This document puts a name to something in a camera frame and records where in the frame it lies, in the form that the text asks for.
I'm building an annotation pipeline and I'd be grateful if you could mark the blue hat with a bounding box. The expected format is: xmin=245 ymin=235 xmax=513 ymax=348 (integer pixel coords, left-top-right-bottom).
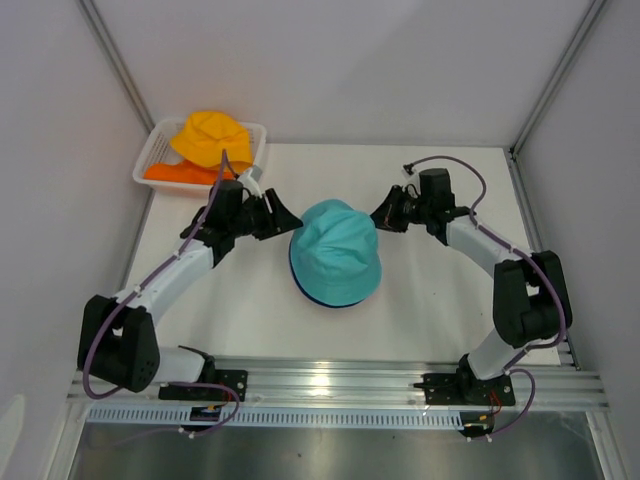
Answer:
xmin=292 ymin=270 xmax=382 ymax=309

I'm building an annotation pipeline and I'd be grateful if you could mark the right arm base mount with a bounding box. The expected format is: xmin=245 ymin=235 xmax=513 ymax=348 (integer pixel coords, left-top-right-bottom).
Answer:
xmin=412 ymin=373 xmax=516 ymax=407

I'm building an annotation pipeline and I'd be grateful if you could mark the yellow hat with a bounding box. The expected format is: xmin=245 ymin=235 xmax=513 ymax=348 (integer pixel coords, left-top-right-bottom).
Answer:
xmin=170 ymin=111 xmax=253 ymax=171

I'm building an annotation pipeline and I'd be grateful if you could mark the teal hat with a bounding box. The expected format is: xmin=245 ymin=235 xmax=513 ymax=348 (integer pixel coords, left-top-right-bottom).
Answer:
xmin=288 ymin=199 xmax=382 ymax=280

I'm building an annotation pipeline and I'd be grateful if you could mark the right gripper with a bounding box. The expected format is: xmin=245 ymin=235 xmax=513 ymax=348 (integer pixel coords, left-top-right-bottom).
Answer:
xmin=362 ymin=186 xmax=431 ymax=234

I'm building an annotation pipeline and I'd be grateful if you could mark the white slotted cable duct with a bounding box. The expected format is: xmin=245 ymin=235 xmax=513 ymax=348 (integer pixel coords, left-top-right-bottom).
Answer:
xmin=86 ymin=405 xmax=490 ymax=431

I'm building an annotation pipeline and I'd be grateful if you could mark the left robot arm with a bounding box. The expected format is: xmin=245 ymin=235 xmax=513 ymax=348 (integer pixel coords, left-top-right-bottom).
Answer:
xmin=77 ymin=180 xmax=303 ymax=401

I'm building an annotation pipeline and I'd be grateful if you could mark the right corner frame profile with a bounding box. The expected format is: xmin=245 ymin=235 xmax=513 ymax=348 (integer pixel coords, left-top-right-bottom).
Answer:
xmin=509 ymin=0 xmax=610 ymax=160

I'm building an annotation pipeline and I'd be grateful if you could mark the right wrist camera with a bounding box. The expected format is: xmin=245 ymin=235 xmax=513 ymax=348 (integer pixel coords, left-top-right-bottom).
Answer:
xmin=402 ymin=162 xmax=418 ymax=182

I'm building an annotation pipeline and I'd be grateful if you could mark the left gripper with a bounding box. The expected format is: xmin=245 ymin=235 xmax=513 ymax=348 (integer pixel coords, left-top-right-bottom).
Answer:
xmin=229 ymin=189 xmax=302 ymax=242

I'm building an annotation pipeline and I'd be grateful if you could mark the aluminium mounting rail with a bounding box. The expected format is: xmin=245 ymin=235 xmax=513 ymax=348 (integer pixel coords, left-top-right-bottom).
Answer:
xmin=67 ymin=353 xmax=609 ymax=412

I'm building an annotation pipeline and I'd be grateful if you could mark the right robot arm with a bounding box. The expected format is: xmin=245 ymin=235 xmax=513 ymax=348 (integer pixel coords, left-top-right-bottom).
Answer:
xmin=371 ymin=168 xmax=572 ymax=404

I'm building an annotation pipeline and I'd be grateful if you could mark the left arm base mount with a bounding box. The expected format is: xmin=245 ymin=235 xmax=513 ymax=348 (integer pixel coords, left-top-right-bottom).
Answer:
xmin=158 ymin=369 xmax=249 ymax=402

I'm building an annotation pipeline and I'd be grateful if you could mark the orange hat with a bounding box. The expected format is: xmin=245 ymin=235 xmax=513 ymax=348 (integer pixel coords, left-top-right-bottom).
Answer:
xmin=143 ymin=160 xmax=236 ymax=186

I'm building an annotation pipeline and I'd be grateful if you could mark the corner frame profile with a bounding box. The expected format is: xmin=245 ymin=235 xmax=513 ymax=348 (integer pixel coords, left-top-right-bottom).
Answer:
xmin=509 ymin=0 xmax=610 ymax=160
xmin=75 ymin=0 xmax=155 ymax=133

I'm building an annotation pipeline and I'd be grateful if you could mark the white plastic basket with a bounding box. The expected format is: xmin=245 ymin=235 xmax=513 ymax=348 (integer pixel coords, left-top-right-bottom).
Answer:
xmin=132 ymin=117 xmax=267 ymax=198

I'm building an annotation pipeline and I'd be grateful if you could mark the left corner frame profile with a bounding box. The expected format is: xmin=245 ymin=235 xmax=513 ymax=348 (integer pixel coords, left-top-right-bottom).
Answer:
xmin=75 ymin=0 xmax=155 ymax=133

